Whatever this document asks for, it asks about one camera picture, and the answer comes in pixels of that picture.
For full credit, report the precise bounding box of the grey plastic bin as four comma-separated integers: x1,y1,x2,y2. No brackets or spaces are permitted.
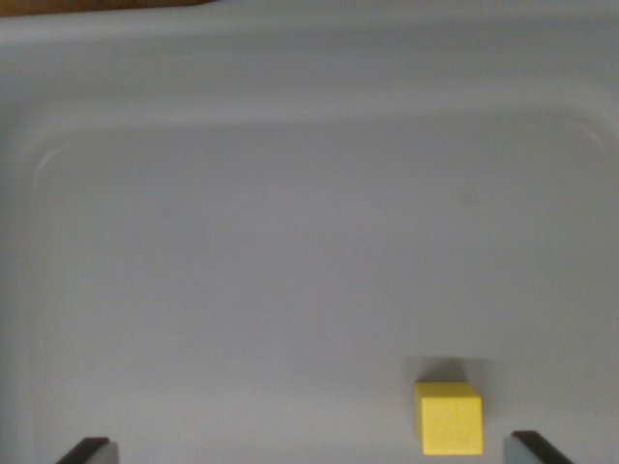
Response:
0,3,619,464

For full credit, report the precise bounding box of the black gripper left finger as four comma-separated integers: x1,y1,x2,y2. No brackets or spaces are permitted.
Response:
54,436,120,464

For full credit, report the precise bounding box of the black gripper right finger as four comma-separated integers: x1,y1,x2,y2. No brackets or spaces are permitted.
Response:
503,429,576,464

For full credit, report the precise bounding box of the yellow cube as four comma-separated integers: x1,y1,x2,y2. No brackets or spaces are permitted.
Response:
414,381,485,456

